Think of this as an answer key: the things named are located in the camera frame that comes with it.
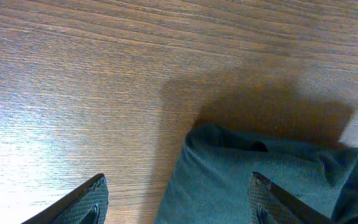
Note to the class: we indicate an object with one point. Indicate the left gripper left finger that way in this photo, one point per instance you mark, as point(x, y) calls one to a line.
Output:
point(87, 204)

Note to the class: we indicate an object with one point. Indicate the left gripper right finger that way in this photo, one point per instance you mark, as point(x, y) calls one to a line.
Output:
point(271, 204)

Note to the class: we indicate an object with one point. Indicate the black Nike t-shirt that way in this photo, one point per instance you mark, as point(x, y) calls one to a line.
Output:
point(222, 176)

